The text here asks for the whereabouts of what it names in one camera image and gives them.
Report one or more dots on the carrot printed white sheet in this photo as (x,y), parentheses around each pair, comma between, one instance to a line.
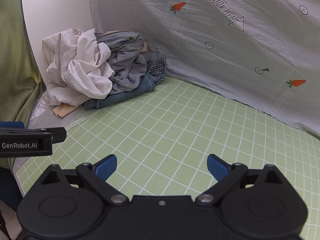
(212,42)

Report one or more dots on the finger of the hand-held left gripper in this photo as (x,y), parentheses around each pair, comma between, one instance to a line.
(59,135)

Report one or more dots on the grey garment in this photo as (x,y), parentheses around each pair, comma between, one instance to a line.
(125,55)

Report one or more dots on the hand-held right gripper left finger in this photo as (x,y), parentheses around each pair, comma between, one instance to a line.
(107,166)

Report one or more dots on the white garment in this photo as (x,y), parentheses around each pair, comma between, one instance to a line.
(80,67)

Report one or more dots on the green cloth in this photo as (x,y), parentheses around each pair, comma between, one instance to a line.
(15,55)

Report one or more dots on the beige garment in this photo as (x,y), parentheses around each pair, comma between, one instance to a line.
(62,111)

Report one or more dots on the blue jeans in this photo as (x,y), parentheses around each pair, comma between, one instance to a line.
(130,92)

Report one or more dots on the clear plastic sheet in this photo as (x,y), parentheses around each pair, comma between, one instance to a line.
(40,107)

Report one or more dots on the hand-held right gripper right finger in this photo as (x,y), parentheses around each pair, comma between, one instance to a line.
(217,166)

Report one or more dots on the white board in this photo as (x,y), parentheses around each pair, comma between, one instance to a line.
(57,10)

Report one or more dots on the blue checked garment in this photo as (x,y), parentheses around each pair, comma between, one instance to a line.
(157,68)

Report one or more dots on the green grid mat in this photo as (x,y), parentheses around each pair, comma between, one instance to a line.
(175,120)

